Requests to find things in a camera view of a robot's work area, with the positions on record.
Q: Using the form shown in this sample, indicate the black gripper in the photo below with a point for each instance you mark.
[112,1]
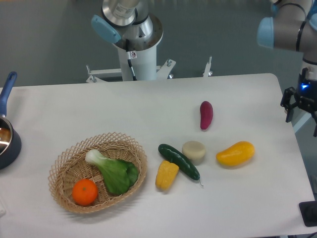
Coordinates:
[307,93]

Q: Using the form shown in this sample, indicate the yellow orange mango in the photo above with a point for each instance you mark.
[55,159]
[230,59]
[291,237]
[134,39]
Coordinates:
[236,154]

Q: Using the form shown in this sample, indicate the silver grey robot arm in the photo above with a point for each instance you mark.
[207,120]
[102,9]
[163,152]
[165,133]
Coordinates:
[293,27]

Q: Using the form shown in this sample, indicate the purple sweet potato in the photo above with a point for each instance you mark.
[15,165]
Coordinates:
[206,115]

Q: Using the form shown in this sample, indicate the black device at table edge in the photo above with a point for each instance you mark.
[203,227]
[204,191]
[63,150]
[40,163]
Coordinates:
[308,211]

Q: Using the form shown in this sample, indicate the beige round cake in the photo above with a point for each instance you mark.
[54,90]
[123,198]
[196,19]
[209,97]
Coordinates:
[195,151]

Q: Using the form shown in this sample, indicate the dark green cucumber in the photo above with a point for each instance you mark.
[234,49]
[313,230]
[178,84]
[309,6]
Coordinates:
[174,156]

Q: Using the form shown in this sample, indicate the yellow bell pepper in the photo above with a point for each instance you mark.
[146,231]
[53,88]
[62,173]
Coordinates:
[166,175]

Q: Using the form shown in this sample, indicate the green bok choy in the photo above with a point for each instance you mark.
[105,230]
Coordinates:
[119,175]

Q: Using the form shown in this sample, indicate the woven wicker basket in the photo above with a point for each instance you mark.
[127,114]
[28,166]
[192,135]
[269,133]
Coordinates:
[71,167]

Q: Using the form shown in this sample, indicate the orange mandarin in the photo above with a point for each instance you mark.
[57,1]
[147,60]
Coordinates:
[84,192]

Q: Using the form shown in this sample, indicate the white table frame bar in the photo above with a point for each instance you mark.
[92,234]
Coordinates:
[300,121]

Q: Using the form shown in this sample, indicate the white metal base frame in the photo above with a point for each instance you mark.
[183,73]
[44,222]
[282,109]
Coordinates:
[104,74]

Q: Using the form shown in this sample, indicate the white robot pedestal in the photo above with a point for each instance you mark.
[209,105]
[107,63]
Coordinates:
[137,50]

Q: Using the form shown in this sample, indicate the blue saucepan with handle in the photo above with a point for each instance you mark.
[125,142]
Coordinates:
[10,141]

